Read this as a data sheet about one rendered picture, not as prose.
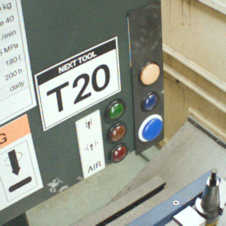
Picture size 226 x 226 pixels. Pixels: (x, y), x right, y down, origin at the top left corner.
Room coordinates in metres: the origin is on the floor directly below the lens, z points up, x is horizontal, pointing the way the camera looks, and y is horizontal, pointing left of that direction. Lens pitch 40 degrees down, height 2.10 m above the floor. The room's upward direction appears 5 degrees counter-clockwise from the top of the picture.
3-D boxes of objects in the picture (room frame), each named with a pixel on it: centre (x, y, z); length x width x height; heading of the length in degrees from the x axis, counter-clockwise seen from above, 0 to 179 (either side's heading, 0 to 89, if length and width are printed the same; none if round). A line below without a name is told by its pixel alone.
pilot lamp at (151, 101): (0.50, -0.04, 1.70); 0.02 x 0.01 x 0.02; 125
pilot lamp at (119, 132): (0.47, 0.00, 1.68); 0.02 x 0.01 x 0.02; 125
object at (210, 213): (0.73, -0.19, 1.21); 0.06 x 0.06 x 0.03
